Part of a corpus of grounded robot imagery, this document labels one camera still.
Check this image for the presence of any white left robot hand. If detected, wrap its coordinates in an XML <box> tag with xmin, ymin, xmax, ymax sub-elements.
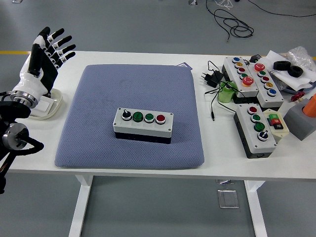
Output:
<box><xmin>11</xmin><ymin>26</ymin><xmax>77</xmax><ymax>101</ymax></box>

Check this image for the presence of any grey four-button control box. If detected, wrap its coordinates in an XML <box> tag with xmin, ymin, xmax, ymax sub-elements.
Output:
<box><xmin>113</xmin><ymin>107</ymin><xmax>174</xmax><ymax>145</ymax></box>
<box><xmin>233</xmin><ymin>103</ymin><xmax>277</xmax><ymax>159</ymax></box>

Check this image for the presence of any beige shallow tray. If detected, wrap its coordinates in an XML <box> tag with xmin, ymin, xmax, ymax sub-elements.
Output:
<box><xmin>28</xmin><ymin>88</ymin><xmax>64</xmax><ymax>121</ymax></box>

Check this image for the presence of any blue-grey padded mat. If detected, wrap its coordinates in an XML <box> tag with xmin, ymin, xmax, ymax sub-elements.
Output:
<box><xmin>54</xmin><ymin>64</ymin><xmax>205</xmax><ymax>170</ymax></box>

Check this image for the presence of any white table leg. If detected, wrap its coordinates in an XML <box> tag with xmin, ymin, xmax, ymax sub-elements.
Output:
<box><xmin>244</xmin><ymin>180</ymin><xmax>269</xmax><ymax>237</ymax></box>
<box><xmin>68</xmin><ymin>174</ymin><xmax>94</xmax><ymax>237</ymax></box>

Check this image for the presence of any purple-edged white card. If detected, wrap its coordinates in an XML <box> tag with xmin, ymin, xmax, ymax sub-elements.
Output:
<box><xmin>176</xmin><ymin>61</ymin><xmax>193</xmax><ymax>71</ymax></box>

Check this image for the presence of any black power adapter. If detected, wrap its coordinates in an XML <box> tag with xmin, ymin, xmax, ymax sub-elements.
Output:
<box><xmin>199</xmin><ymin>70</ymin><xmax>224</xmax><ymax>87</ymax></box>

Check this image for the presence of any green plastic cup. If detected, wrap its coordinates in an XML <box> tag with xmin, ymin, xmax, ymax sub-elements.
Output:
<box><xmin>217</xmin><ymin>80</ymin><xmax>237</xmax><ymax>104</ymax></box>

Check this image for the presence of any metal floor socket plate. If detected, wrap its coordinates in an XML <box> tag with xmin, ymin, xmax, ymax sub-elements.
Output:
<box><xmin>217</xmin><ymin>189</ymin><xmax>240</xmax><ymax>209</ymax></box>

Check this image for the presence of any white paper sheet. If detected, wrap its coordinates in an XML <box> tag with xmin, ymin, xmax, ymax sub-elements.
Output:
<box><xmin>265</xmin><ymin>50</ymin><xmax>316</xmax><ymax>91</ymax></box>

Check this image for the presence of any red knob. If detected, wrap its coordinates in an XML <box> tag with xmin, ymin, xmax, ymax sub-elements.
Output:
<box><xmin>290</xmin><ymin>91</ymin><xmax>306</xmax><ymax>102</ymax></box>

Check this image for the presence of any grey block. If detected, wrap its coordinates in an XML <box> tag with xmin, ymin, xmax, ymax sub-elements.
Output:
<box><xmin>283</xmin><ymin>97</ymin><xmax>316</xmax><ymax>141</ymax></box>

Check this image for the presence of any clear bubble wrap bag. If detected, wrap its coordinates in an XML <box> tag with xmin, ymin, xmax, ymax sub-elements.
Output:
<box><xmin>280</xmin><ymin>45</ymin><xmax>316</xmax><ymax>72</ymax></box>

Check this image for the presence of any orange cylinder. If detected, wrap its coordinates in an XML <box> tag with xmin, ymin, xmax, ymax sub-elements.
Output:
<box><xmin>303</xmin><ymin>93</ymin><xmax>316</xmax><ymax>119</ymax></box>

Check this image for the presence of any white wall switch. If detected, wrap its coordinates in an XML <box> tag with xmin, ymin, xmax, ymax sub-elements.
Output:
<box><xmin>33</xmin><ymin>95</ymin><xmax>55</xmax><ymax>116</ymax></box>

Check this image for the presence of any black adapter cable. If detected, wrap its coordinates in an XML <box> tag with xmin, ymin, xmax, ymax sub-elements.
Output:
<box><xmin>204</xmin><ymin>60</ymin><xmax>239</xmax><ymax>122</ymax></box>

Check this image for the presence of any coiled black floor cable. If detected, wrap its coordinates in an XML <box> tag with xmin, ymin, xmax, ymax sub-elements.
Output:
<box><xmin>206</xmin><ymin>0</ymin><xmax>255</xmax><ymax>43</ymax></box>

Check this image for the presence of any white floor cord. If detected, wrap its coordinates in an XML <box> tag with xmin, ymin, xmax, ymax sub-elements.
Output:
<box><xmin>214</xmin><ymin>0</ymin><xmax>234</xmax><ymax>11</ymax></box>

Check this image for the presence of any black foam ring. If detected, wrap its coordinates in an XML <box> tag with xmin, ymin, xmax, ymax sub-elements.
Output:
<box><xmin>288</xmin><ymin>65</ymin><xmax>304</xmax><ymax>78</ymax></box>
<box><xmin>273</xmin><ymin>60</ymin><xmax>292</xmax><ymax>71</ymax></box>

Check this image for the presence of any cream three-key switch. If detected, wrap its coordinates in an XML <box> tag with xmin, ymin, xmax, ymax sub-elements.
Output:
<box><xmin>262</xmin><ymin>108</ymin><xmax>289</xmax><ymax>143</ymax></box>

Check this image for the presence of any blue ring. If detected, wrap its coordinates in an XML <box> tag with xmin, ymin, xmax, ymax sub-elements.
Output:
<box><xmin>283</xmin><ymin>82</ymin><xmax>316</xmax><ymax>94</ymax></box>

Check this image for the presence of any long black floor cable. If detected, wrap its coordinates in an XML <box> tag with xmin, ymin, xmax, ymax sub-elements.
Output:
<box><xmin>246</xmin><ymin>0</ymin><xmax>316</xmax><ymax>18</ymax></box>

